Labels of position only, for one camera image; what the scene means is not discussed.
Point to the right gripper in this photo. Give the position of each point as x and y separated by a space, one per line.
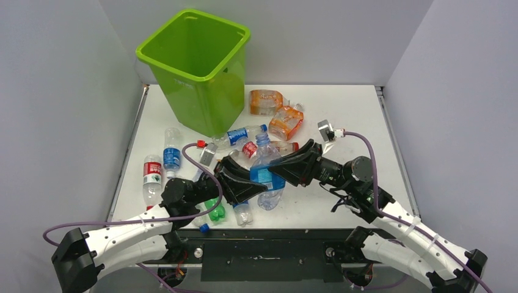
299 167

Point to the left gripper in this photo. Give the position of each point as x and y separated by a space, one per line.
234 190

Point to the red label clear bottle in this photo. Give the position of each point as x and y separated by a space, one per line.
249 149

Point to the crushed orange label bottle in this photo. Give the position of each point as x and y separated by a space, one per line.
287 121

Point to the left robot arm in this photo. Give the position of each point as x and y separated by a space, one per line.
84 257

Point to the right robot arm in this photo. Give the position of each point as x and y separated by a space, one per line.
413 248

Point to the green plastic bin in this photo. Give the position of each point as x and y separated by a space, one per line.
198 60

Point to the red cap tea bottle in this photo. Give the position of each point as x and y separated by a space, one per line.
285 148

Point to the Pepsi bottle blue label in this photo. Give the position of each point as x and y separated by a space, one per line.
243 213

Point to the green plastic bottle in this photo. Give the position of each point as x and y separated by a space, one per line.
218 213

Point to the Pepsi bottle blue cap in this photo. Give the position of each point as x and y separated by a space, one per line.
202 223

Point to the blue label clear bottle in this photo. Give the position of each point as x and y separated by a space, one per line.
172 154

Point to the large orange label bottle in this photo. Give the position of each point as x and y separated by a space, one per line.
266 102

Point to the red label Nongfu bottle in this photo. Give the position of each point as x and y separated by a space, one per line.
152 180

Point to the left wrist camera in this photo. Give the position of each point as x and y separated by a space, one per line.
208 154

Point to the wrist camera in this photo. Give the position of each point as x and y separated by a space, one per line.
208 154
329 134

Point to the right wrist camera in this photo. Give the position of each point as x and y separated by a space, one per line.
329 134

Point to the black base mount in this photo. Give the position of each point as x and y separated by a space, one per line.
264 255

